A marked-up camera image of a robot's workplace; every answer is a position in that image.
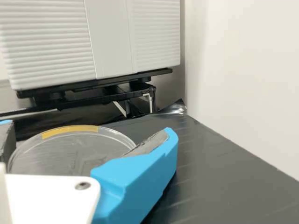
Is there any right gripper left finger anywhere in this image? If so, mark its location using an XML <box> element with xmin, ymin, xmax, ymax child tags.
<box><xmin>0</xmin><ymin>119</ymin><xmax>17</xmax><ymax>162</ymax></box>

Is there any incubator door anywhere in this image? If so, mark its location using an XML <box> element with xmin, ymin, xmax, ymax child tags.
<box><xmin>0</xmin><ymin>0</ymin><xmax>182</xmax><ymax>91</ymax></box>

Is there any petri dish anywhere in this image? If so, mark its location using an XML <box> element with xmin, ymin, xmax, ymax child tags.
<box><xmin>7</xmin><ymin>124</ymin><xmax>137</xmax><ymax>175</ymax></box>

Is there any black platform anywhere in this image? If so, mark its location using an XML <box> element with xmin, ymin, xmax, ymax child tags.
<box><xmin>30</xmin><ymin>85</ymin><xmax>157</xmax><ymax>119</ymax></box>
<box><xmin>0</xmin><ymin>98</ymin><xmax>299</xmax><ymax>224</ymax></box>

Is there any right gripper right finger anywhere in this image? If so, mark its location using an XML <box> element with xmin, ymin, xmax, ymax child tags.
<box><xmin>89</xmin><ymin>126</ymin><xmax>179</xmax><ymax>224</ymax></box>

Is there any white incubator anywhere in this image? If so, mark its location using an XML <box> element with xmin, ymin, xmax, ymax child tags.
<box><xmin>15</xmin><ymin>67</ymin><xmax>174</xmax><ymax>99</ymax></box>

